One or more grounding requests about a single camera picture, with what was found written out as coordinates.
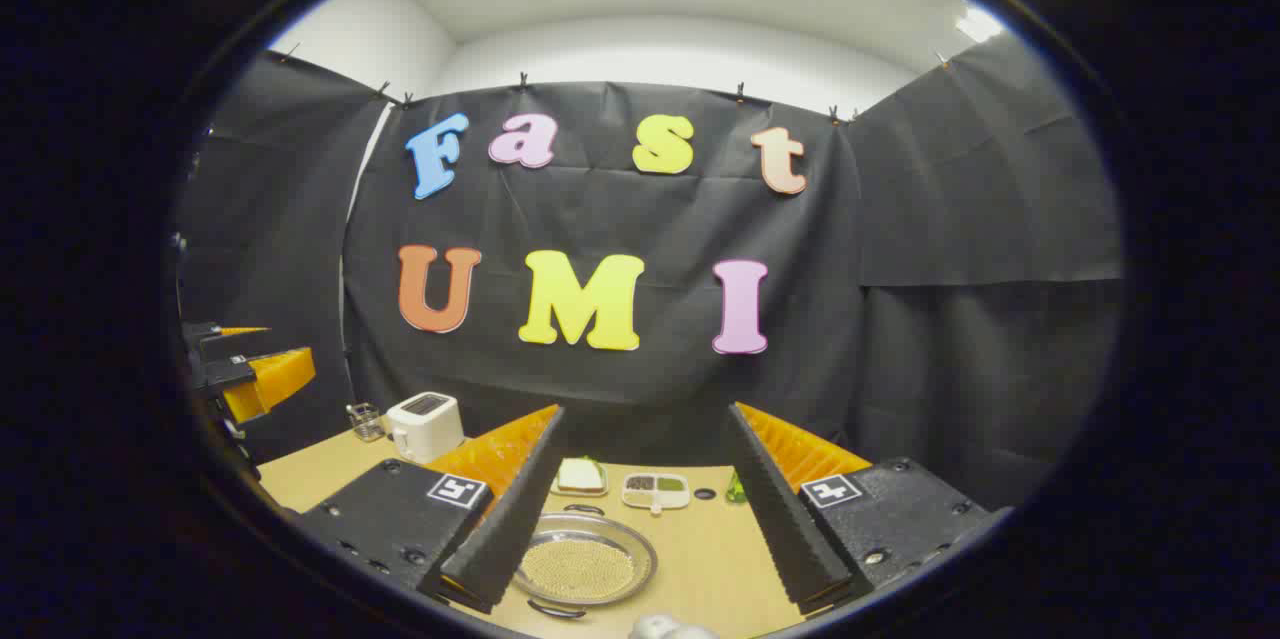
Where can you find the small white plate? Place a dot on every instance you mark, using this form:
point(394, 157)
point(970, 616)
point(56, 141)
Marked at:
point(580, 492)

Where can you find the white divided bean dish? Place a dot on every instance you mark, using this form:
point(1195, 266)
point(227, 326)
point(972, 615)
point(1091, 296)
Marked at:
point(655, 491)

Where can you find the white toaster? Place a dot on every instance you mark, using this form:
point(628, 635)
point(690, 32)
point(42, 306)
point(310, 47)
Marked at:
point(425, 424)

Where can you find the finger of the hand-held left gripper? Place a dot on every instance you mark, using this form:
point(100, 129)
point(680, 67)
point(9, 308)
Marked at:
point(205, 331)
point(275, 374)

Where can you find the sandwich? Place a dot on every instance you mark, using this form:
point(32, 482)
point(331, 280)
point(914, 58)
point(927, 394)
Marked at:
point(580, 475)

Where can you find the black backdrop cloth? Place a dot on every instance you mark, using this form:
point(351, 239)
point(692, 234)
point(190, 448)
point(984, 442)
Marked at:
point(620, 219)

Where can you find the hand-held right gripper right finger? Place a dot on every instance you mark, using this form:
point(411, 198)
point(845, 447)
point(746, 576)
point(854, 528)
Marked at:
point(775, 509)

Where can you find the stainless steel pot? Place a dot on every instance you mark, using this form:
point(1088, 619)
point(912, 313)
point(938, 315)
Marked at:
point(590, 529)

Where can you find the ceiling light panel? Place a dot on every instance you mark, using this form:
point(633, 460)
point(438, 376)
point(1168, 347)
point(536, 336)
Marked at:
point(978, 24)

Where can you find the pile of soybeans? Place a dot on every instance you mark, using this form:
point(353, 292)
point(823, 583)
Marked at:
point(580, 569)

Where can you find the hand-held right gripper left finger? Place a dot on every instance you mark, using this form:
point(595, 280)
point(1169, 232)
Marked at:
point(510, 509)

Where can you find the green drink bottle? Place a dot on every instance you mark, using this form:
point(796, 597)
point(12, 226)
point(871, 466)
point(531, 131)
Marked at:
point(736, 491)

